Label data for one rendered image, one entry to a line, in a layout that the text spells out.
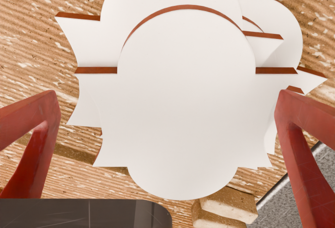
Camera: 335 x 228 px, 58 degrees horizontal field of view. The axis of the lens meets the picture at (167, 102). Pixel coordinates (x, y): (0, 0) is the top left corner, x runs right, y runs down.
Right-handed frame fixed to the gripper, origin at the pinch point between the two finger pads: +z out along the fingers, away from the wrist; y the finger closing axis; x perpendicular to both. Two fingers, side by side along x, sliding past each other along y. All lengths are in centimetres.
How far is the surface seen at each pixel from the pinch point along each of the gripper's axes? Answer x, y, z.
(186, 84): 1.7, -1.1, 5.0
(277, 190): 20.9, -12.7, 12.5
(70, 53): 2.6, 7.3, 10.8
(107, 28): -1.2, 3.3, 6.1
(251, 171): 15.4, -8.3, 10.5
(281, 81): 1.5, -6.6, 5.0
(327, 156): 15.4, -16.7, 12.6
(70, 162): 14.2, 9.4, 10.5
